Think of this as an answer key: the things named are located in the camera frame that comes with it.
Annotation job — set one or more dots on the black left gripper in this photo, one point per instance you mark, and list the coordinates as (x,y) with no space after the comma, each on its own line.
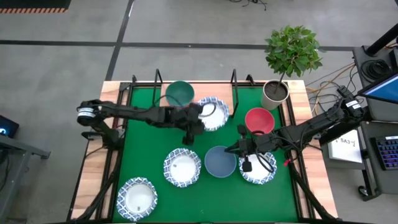
(183,116)

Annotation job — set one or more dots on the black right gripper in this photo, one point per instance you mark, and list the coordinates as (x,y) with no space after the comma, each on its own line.
(258,144)

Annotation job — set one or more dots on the blue patterned paper bowl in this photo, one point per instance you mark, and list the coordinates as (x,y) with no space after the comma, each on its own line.
(261,175)
(136,199)
(182,168)
(217,119)

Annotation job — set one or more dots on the dark green bowl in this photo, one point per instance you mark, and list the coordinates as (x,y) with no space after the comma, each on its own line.
(178,93)

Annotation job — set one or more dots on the reddish pink bowl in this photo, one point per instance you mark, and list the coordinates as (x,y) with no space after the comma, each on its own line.
(259,119)

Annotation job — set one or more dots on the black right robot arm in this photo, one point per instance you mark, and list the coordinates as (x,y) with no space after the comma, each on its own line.
(311,127)

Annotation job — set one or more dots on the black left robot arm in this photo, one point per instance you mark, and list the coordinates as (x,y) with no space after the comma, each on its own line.
(133,112)

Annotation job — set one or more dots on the red tag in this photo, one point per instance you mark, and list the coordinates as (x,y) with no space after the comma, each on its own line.
(286,162)

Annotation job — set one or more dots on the beige plant pot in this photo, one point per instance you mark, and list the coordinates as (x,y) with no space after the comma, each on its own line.
(267,102)

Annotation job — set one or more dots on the green table mat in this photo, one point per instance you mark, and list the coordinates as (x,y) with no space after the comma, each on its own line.
(149,155)

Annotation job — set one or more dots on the white printed sheet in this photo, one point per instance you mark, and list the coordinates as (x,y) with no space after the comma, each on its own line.
(342,149)

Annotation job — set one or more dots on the green leafy plant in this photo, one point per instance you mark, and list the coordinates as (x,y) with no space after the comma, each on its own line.
(292,49)

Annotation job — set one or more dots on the grey equipment cart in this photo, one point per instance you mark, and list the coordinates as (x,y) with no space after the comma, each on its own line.
(379,127)

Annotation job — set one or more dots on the backlit keyboard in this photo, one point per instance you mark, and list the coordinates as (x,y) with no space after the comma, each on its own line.
(388,152)

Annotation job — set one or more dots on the computer monitor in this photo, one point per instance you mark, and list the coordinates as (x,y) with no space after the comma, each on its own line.
(385,90)

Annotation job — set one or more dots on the black pole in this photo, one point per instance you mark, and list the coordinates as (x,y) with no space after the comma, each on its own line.
(382,40)

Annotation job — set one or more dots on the grey side desk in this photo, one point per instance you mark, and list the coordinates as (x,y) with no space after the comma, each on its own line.
(18,146)

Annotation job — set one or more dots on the black device with blue light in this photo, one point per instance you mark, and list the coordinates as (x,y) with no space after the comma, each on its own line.
(9,126)

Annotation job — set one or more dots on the black mat with hazard stripes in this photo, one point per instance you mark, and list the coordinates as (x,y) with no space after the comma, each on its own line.
(31,3)

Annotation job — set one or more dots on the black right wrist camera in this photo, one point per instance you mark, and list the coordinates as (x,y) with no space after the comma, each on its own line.
(247,165)

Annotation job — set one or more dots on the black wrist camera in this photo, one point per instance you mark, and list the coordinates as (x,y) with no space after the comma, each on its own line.
(247,165)
(188,139)

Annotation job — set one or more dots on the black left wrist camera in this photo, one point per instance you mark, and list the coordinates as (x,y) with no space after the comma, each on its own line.
(188,139)

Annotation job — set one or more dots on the black aluminium table frame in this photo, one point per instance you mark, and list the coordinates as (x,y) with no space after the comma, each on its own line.
(140,84)

